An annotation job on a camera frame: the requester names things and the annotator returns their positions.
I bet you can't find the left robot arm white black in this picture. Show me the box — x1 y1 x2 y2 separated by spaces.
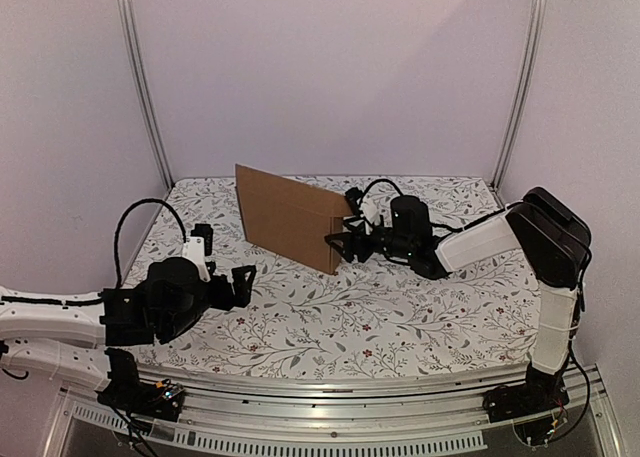
1 257 257 411

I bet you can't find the black braided cable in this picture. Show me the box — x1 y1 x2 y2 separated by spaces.
359 178 506 233
112 199 189 288

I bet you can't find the left aluminium frame post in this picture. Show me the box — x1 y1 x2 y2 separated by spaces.
116 0 175 190

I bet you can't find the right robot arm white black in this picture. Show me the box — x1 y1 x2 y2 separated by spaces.
324 187 592 413

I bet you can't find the right black braided cable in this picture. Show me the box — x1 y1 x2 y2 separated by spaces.
359 178 506 233

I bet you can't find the front aluminium rail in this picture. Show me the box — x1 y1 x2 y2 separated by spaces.
43 365 628 456

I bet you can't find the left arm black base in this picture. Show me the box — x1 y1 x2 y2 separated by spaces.
97 348 186 422

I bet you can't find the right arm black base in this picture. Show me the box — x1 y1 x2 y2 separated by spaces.
482 364 569 423

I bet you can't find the brown cardboard paper box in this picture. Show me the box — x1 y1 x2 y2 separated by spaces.
235 164 352 275

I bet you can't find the right aluminium frame post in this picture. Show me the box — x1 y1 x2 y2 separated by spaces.
489 0 550 188

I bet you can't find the aluminium frame post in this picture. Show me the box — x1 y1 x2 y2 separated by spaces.
489 0 550 188
116 0 175 190

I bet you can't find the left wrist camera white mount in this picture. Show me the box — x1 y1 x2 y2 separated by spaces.
182 223 213 282

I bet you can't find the left black braided cable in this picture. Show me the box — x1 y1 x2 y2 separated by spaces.
112 199 189 288

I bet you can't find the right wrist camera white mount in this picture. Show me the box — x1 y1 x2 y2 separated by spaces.
345 187 383 226

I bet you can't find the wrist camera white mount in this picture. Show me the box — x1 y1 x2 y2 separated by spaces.
182 223 213 282
345 187 383 226

